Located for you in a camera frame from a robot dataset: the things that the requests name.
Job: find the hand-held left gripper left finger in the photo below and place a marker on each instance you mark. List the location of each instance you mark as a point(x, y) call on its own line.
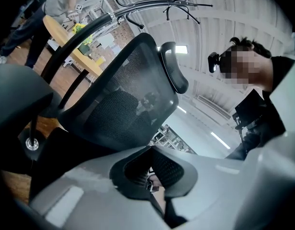
point(89, 195)

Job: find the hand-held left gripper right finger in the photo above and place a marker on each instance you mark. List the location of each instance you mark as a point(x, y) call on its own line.
point(209, 188)

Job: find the white tube light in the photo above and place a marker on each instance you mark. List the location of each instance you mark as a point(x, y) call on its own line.
point(182, 109)
point(220, 140)

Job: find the white desk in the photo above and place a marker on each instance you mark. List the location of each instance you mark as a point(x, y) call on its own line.
point(171, 140)

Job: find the ceiling air vent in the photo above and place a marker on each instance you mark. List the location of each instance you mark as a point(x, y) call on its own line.
point(213, 105)

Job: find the black chest-mounted device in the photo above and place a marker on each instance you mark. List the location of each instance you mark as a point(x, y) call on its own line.
point(245, 109)

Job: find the person's black clothing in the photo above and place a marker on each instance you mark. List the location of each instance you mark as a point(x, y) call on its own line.
point(264, 118)

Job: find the black mesh office chair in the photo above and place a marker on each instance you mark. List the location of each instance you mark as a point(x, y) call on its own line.
point(118, 92)

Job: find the black chair armrest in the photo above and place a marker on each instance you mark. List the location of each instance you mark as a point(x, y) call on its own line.
point(17, 92)

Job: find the person's head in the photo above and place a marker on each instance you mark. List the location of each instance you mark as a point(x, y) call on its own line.
point(243, 66)

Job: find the black chair headrest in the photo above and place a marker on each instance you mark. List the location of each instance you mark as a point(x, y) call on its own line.
point(173, 66)

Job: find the round wooden table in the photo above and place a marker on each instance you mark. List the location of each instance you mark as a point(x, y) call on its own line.
point(89, 65)

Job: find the yellow cup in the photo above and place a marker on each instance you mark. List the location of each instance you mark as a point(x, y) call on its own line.
point(100, 60)

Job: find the ceiling light panel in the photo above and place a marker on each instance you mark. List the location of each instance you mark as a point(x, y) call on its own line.
point(181, 49)

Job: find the white table lamp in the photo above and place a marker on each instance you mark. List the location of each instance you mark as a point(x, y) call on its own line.
point(106, 41)

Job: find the black coat rack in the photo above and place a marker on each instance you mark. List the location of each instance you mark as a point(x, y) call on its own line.
point(73, 38)

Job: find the yellow flowers in pot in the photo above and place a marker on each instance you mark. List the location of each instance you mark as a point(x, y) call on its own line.
point(77, 27)

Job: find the white metal shelf rack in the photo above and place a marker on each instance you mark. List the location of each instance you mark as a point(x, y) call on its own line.
point(106, 3)

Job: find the black head camera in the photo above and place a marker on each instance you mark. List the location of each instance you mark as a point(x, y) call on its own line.
point(214, 62)

